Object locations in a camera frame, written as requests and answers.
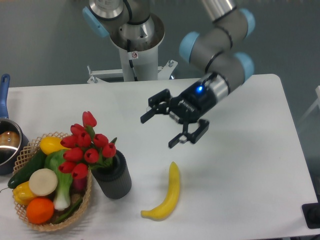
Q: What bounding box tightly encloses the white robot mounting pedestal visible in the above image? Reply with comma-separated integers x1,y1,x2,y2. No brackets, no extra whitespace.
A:
87,45,178,84

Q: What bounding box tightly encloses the green bean pod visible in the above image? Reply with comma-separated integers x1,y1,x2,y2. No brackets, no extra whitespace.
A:
53,198,83,225

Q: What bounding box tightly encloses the green cucumber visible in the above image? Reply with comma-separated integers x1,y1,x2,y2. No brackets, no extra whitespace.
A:
7,149,47,189

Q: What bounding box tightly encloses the dark grey ribbed vase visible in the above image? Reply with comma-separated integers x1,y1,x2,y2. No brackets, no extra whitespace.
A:
91,150,132,200

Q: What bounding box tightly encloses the green bok choy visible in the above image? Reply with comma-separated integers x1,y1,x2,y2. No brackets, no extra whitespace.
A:
44,149,73,211

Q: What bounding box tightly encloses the blue handled saucepan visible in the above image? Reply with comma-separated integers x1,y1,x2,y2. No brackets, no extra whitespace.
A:
0,73,29,175

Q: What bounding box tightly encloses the white frame at right edge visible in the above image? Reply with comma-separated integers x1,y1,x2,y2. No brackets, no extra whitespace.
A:
297,85,320,131

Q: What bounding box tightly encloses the woven wicker basket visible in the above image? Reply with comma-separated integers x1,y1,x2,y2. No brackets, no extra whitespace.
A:
13,131,92,232

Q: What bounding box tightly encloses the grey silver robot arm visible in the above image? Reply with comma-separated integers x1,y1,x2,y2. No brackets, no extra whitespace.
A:
82,0,256,148

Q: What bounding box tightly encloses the yellow squash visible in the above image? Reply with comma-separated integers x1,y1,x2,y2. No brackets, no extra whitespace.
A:
39,136,69,155

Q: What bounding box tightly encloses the beige round bun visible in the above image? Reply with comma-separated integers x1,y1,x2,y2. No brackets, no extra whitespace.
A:
28,168,58,197

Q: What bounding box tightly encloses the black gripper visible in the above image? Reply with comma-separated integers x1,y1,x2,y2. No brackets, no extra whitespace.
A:
140,80,217,149

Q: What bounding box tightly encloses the yellow bell pepper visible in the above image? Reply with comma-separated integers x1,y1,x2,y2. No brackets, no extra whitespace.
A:
12,181,38,206

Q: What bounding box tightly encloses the yellow banana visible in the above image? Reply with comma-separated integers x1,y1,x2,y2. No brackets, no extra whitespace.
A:
140,161,181,221

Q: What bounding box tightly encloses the orange fruit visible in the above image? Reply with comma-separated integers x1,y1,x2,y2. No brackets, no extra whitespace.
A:
26,197,55,224

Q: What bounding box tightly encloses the purple red onion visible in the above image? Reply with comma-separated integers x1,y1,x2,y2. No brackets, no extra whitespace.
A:
72,177,87,192

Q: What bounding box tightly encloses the red tulip bouquet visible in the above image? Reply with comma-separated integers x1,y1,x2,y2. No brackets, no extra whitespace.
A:
58,111,117,180

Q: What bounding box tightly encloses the black device at table edge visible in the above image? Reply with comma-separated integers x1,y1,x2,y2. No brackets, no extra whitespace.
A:
301,202,320,229

